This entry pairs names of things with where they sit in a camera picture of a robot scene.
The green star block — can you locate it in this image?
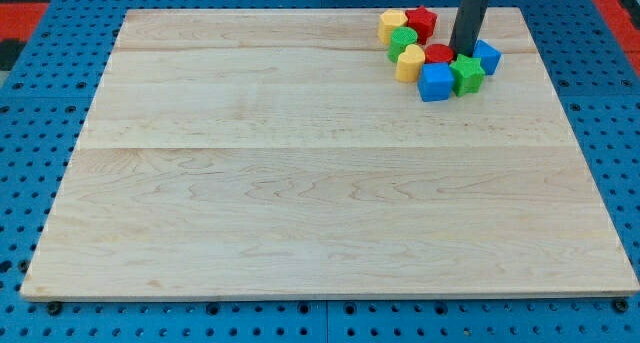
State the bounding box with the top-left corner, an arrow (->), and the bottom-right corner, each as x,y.
449,54 -> 486,97

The blue cube block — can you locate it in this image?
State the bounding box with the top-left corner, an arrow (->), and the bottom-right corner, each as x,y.
417,63 -> 454,102

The red star block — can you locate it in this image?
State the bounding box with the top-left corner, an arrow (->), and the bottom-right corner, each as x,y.
405,6 -> 438,45

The light wooden board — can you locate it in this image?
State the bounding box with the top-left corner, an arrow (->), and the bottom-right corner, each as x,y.
20,8 -> 639,302

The yellow heart block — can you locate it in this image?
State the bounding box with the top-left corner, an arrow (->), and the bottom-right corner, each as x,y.
394,44 -> 425,83

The green cylinder block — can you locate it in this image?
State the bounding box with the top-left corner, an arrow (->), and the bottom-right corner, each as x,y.
387,26 -> 418,63

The red cylinder block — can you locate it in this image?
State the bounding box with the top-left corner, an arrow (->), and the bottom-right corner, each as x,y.
424,43 -> 455,64

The yellow hexagon block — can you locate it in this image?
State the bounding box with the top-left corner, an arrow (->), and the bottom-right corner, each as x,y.
377,9 -> 408,45

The blue angled block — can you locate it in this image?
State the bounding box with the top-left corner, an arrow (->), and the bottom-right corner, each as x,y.
472,40 -> 502,75

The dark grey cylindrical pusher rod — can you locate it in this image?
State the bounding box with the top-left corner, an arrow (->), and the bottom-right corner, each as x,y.
449,0 -> 490,56

